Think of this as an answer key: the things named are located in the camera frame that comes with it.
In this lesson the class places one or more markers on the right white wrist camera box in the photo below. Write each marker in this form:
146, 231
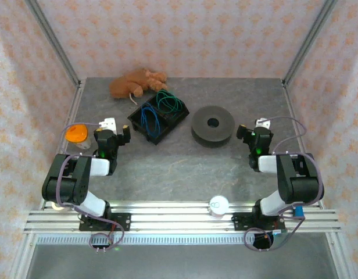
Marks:
262, 122

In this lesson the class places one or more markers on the brown plush toy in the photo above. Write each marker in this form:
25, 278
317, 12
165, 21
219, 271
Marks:
129, 82

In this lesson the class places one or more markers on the aluminium corner post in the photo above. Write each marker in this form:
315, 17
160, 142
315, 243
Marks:
308, 43
55, 46

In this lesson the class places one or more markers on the orange-lidded white container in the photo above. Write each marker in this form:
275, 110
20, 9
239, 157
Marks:
77, 135

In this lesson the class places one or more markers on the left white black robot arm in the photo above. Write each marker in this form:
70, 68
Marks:
80, 180

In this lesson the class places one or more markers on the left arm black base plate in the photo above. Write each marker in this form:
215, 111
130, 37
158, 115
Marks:
122, 221

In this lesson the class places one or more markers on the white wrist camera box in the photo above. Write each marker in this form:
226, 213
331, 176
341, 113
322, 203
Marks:
108, 124
262, 122

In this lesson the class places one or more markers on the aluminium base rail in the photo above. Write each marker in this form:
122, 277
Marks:
173, 219

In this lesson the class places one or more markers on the black two-compartment box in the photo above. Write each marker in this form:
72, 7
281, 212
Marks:
170, 119

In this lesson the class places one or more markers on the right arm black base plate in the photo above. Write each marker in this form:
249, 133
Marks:
241, 221

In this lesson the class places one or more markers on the aluminium side rail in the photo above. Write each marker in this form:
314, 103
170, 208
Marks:
71, 116
298, 122

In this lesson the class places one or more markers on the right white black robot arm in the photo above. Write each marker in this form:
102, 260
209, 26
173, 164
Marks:
295, 180

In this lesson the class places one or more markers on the masking tape roll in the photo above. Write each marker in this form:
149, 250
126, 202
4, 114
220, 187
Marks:
55, 205

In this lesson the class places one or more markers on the white round cap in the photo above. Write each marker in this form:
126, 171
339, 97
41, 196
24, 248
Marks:
218, 205

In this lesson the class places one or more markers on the blue clamp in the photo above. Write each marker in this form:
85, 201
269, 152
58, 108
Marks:
298, 211

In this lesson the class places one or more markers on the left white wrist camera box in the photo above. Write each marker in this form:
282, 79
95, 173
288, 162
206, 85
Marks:
108, 124

